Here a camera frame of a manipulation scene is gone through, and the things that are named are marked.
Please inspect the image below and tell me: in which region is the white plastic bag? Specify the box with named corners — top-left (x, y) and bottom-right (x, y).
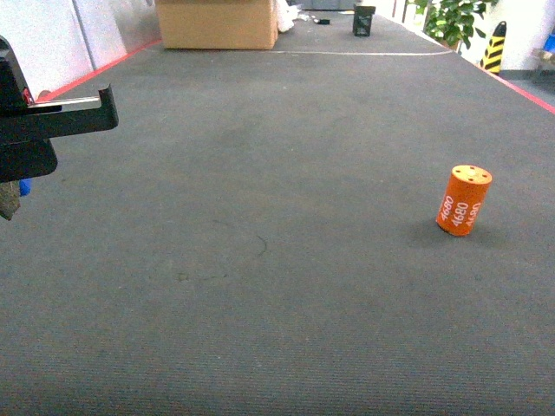
top-left (275, 0), bottom-right (299, 33)

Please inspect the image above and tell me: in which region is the small black box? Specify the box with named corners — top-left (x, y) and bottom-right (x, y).
top-left (352, 3), bottom-right (376, 37)

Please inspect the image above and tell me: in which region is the green potted plant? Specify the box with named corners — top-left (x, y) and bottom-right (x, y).
top-left (408, 0), bottom-right (499, 49)

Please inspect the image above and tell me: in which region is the blue block part with knob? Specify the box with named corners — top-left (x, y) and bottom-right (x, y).
top-left (19, 179), bottom-right (32, 197)

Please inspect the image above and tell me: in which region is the grey conveyor belt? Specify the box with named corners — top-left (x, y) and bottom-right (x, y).
top-left (1, 16), bottom-right (554, 415)

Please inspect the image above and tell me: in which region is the cardboard box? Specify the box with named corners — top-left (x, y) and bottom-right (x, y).
top-left (155, 0), bottom-right (278, 50)

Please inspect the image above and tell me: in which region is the orange cylinder cap with numbers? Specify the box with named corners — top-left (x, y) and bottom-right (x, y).
top-left (435, 165), bottom-right (493, 237)

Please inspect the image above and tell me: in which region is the yellow black striped bollard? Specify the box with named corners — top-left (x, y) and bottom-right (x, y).
top-left (479, 21), bottom-right (507, 75)

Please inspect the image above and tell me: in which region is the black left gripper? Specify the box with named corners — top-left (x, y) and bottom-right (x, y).
top-left (1, 38), bottom-right (119, 221)

